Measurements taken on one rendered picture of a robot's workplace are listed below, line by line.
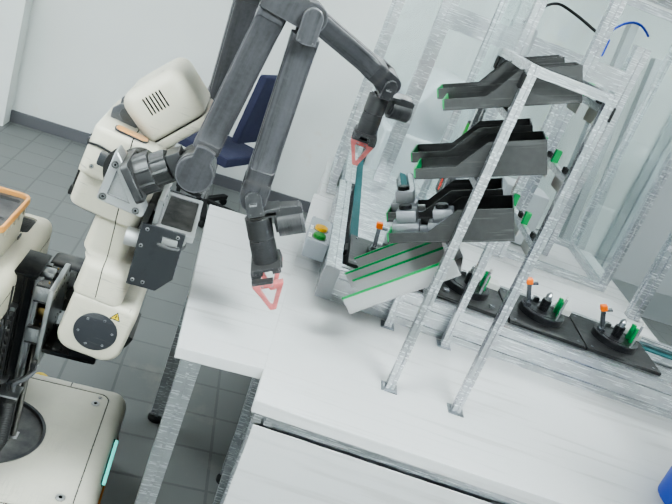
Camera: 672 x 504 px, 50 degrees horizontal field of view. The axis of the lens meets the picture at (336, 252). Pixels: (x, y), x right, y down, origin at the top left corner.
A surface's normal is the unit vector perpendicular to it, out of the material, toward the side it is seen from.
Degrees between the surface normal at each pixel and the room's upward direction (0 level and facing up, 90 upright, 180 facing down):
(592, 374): 90
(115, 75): 90
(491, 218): 90
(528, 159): 90
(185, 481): 0
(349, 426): 0
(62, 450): 0
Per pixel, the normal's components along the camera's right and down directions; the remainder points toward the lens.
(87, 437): 0.34, -0.87
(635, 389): -0.05, 0.36
